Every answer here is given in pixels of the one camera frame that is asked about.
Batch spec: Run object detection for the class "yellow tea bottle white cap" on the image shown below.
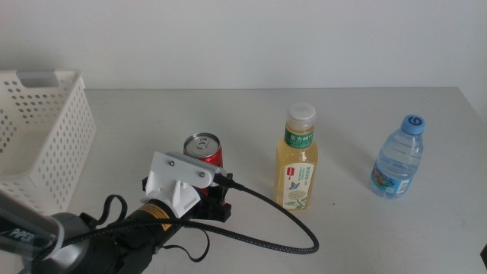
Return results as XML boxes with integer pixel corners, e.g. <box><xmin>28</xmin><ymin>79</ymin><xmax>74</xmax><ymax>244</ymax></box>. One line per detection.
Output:
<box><xmin>273</xmin><ymin>101</ymin><xmax>319</xmax><ymax>212</ymax></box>

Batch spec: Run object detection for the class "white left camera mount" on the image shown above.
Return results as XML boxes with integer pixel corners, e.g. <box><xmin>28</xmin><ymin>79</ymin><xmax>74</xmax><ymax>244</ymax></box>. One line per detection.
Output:
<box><xmin>140</xmin><ymin>151</ymin><xmax>215</xmax><ymax>219</ymax></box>

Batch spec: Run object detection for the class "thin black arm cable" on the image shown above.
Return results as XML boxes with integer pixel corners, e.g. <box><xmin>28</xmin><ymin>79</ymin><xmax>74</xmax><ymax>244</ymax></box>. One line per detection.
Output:
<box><xmin>79</xmin><ymin>194</ymin><xmax>211</xmax><ymax>263</ymax></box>

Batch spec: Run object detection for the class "red cola can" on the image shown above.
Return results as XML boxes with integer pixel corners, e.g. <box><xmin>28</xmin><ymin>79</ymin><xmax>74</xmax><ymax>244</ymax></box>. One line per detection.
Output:
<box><xmin>183</xmin><ymin>132</ymin><xmax>224</xmax><ymax>197</ymax></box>

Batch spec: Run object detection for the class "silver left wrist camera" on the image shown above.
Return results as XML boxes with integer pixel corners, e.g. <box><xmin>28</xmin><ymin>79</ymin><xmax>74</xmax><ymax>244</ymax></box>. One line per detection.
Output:
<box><xmin>165</xmin><ymin>151</ymin><xmax>228</xmax><ymax>187</ymax></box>

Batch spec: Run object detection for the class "black braided camera cable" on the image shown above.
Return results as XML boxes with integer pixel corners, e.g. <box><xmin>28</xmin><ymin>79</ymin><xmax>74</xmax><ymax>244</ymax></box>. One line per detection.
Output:
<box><xmin>62</xmin><ymin>173</ymin><xmax>320</xmax><ymax>255</ymax></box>

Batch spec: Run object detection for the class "clear water bottle blue cap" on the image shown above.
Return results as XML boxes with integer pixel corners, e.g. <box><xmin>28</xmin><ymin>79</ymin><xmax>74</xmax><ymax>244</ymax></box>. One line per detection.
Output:
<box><xmin>371</xmin><ymin>114</ymin><xmax>426</xmax><ymax>200</ymax></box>

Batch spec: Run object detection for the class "white perforated plastic basket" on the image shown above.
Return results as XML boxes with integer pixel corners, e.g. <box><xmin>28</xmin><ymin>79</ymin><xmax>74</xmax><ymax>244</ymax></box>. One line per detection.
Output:
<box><xmin>0</xmin><ymin>68</ymin><xmax>97</xmax><ymax>217</ymax></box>

